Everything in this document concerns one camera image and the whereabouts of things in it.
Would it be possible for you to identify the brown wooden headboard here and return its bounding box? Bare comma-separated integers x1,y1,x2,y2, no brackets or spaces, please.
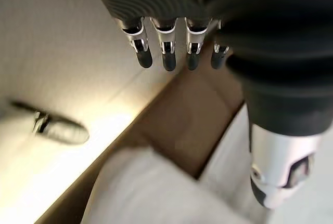
33,25,247,224

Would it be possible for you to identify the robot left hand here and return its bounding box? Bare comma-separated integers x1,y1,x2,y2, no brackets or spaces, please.
85,0,333,210

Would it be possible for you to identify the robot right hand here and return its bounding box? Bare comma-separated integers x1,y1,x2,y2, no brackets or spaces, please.
9,99,91,146

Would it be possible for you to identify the white pillow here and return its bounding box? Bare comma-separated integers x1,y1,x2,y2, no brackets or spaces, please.
83,146,252,224
199,103,333,224

